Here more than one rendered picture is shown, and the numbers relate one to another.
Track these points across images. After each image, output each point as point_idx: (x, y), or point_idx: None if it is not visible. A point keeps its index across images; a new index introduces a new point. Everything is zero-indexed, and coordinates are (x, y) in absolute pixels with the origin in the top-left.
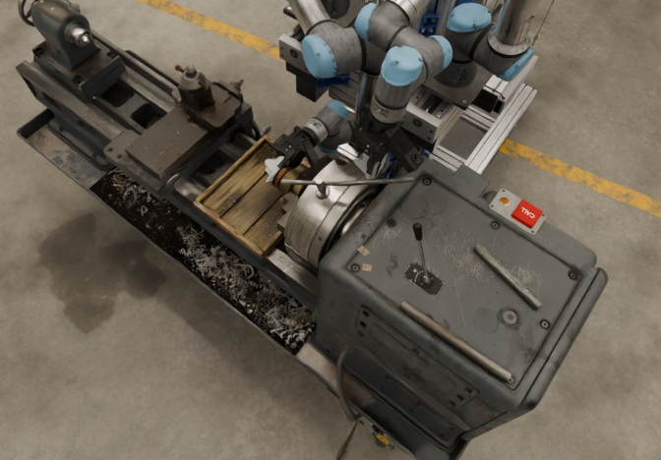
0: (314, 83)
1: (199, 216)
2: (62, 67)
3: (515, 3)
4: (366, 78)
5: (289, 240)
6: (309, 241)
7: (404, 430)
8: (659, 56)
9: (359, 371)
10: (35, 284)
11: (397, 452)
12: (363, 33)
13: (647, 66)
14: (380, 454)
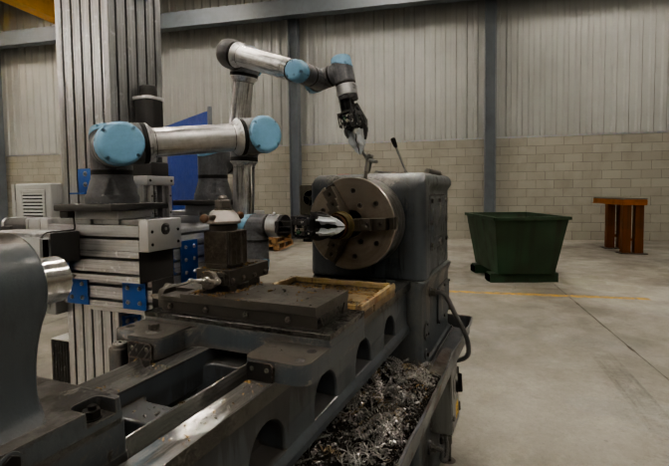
0: (172, 270)
1: (346, 380)
2: (13, 440)
3: (249, 105)
4: (253, 169)
5: (394, 222)
6: (397, 202)
7: (454, 338)
8: (38, 360)
9: (432, 339)
10: None
11: (451, 450)
12: (307, 70)
13: (46, 364)
14: (461, 459)
